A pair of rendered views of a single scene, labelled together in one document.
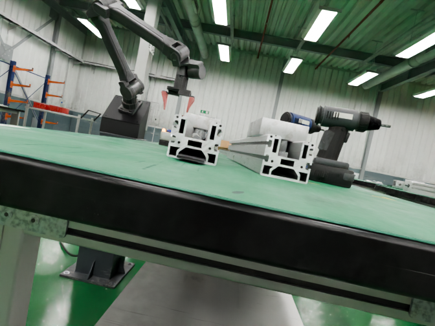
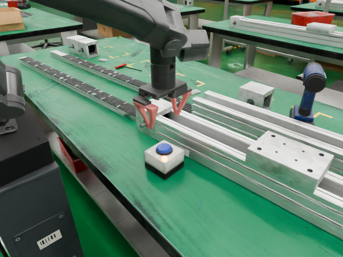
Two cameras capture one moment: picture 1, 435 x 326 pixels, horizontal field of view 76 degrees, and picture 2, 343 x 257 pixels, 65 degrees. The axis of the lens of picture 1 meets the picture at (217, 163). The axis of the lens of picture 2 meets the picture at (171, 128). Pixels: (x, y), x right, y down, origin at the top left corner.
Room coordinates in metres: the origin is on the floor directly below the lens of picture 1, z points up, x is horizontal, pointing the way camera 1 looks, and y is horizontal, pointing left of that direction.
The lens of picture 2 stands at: (0.77, 0.62, 1.28)
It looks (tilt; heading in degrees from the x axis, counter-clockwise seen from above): 32 degrees down; 316
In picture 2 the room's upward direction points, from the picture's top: straight up
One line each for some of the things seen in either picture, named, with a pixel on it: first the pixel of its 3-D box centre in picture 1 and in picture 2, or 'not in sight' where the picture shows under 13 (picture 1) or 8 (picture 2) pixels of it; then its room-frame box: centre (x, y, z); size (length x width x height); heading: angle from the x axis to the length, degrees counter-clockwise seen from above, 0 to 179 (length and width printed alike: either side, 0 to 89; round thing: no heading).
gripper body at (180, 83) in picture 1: (180, 85); (163, 77); (1.21, 0.23, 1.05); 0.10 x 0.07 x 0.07; 93
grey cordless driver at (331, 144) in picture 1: (345, 147); not in sight; (0.79, -0.35, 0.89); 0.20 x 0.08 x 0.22; 76
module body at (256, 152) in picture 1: (252, 153); (309, 146); (0.96, -0.11, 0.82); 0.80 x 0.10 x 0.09; 4
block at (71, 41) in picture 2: not in sight; (76, 45); (2.46, -0.15, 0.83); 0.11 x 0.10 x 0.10; 97
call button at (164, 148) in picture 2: not in sight; (164, 149); (1.22, 0.22, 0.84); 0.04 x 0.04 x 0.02
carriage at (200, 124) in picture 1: (201, 128); (286, 162); (0.94, 0.08, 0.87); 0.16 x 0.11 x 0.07; 4
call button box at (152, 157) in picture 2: (171, 140); (166, 157); (1.22, 0.22, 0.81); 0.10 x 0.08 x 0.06; 94
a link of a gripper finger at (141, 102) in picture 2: (169, 99); (153, 109); (1.21, 0.26, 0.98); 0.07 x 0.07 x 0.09; 3
